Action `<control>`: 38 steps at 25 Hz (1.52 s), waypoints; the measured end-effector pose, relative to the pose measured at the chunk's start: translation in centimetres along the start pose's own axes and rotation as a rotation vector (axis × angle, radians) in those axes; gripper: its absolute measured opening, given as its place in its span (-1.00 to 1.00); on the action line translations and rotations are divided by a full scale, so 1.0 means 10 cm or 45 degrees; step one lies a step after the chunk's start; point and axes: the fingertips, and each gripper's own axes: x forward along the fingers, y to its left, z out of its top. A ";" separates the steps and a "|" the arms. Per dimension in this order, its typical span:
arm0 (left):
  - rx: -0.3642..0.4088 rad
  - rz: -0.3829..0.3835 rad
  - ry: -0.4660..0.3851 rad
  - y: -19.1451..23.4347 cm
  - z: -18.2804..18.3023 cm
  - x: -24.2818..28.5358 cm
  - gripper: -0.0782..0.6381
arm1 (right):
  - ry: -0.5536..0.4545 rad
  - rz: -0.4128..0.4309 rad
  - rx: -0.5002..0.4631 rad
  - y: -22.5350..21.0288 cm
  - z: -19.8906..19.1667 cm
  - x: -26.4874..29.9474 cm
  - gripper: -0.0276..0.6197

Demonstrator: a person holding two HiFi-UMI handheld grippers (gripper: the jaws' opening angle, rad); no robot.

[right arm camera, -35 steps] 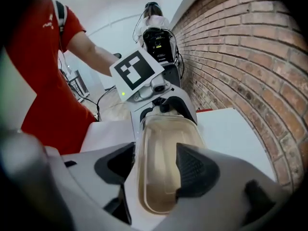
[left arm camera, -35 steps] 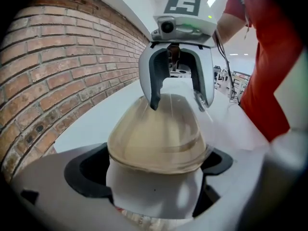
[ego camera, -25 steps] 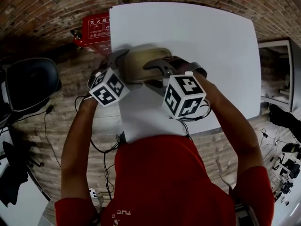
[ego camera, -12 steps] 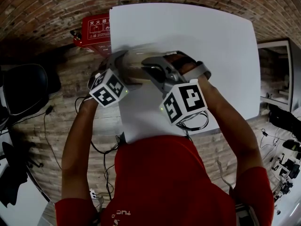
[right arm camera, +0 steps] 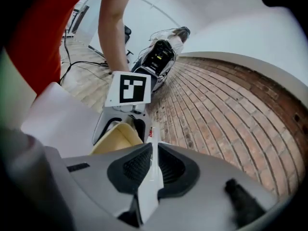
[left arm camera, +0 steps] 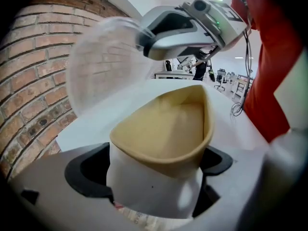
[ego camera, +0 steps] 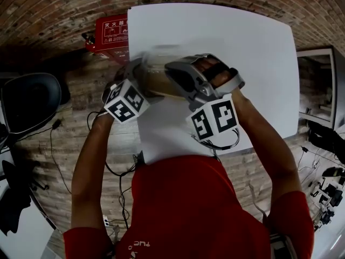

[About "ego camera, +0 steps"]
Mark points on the tan rounded object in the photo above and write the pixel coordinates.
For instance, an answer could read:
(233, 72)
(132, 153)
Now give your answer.
(156, 82)

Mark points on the pile of devices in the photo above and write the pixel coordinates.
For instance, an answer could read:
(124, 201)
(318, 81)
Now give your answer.
(328, 196)

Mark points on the grey waist device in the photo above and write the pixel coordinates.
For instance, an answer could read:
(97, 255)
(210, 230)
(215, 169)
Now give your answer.
(281, 245)

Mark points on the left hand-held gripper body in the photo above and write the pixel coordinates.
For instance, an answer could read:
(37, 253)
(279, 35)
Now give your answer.
(126, 101)

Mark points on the metal framed glass cabinet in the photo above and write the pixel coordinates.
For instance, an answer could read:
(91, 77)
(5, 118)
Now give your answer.
(318, 90)

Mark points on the white power strip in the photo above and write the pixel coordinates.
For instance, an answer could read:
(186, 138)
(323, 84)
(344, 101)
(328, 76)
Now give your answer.
(106, 220)

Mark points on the red fire extinguisher box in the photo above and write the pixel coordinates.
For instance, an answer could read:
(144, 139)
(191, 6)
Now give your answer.
(113, 34)

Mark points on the person's left hand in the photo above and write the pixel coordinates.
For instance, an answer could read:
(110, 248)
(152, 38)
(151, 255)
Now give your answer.
(120, 75)

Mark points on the person's left forearm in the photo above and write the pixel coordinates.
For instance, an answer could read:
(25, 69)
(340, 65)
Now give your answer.
(91, 171)

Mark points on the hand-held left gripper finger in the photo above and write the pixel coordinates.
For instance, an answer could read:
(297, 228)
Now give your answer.
(140, 59)

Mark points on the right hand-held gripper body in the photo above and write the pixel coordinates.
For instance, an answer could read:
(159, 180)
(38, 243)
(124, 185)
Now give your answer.
(205, 92)

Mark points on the person in red shirt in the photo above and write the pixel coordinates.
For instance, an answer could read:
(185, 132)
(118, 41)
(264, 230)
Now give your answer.
(188, 212)

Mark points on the black office chair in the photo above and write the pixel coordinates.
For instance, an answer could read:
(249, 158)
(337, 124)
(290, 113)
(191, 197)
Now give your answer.
(29, 104)

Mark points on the white desk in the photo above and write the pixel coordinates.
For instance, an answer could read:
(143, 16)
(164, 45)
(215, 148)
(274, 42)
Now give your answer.
(21, 241)

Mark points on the black bag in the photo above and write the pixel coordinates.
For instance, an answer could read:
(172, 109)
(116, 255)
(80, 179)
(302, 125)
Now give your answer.
(327, 139)

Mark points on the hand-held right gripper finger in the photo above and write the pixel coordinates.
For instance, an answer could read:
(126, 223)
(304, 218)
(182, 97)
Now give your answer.
(180, 67)

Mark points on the person's right forearm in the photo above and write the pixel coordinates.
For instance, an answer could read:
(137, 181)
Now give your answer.
(266, 150)

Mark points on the white table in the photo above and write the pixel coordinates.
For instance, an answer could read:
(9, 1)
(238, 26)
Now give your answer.
(229, 36)

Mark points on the person's right hand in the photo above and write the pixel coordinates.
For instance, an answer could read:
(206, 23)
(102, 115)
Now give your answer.
(207, 63)

